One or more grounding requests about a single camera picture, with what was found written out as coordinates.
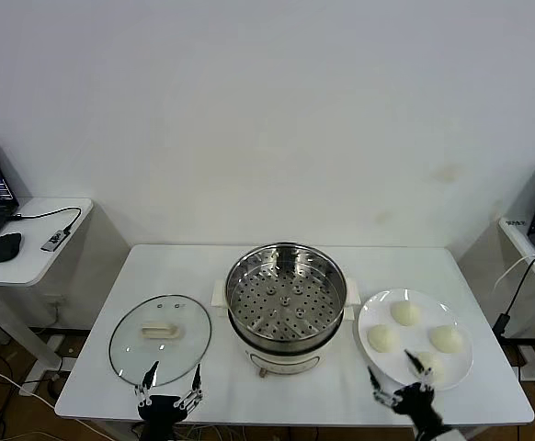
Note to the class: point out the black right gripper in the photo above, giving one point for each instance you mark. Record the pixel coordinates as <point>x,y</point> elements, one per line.
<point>417,404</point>

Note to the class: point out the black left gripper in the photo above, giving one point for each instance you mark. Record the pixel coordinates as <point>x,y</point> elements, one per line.
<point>162,406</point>

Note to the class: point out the white steamed baozi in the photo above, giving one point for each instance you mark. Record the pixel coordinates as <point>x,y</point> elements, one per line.
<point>447,338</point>
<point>436,368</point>
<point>383,338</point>
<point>405,313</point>

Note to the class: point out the steel perforated steamer basket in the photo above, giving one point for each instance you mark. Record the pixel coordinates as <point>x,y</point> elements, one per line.
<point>313,321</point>

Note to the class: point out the white round plate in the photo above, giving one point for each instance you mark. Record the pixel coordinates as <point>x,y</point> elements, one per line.
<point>414,340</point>

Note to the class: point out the white electric cooker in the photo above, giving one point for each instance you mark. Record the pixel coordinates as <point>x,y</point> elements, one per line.
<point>286,363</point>

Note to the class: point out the white side desk with mouse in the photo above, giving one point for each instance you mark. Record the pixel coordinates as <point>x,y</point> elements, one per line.
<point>28,271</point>

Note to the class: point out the white side desk with label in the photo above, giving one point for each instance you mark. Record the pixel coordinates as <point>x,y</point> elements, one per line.
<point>520,243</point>

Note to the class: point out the grey usb hub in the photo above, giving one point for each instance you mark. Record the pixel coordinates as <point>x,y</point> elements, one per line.
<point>56,239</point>

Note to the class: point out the black computer mouse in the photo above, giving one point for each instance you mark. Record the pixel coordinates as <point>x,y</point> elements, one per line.
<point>5,247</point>

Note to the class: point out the white wall socket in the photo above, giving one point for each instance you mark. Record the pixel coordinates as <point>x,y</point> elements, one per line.
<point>58,301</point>

